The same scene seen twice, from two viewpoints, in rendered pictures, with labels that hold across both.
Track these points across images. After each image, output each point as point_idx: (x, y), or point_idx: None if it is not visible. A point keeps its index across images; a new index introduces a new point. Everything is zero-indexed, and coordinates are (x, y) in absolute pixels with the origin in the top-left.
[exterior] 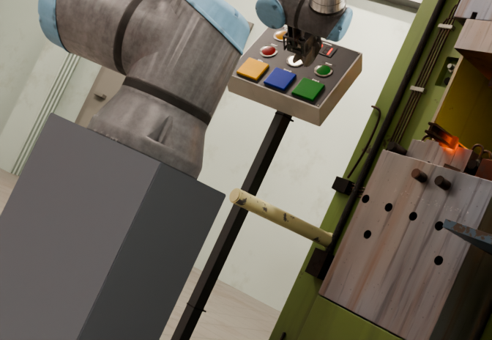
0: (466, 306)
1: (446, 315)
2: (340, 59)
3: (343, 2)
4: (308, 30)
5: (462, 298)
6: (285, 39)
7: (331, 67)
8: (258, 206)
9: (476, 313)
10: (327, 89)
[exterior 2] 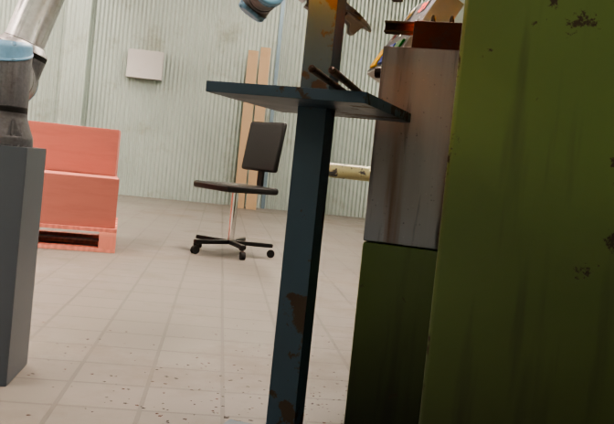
0: (410, 185)
1: (378, 199)
2: (428, 6)
3: None
4: (261, 8)
5: (396, 176)
6: (409, 16)
7: (418, 19)
8: (353, 172)
9: (436, 189)
10: (405, 41)
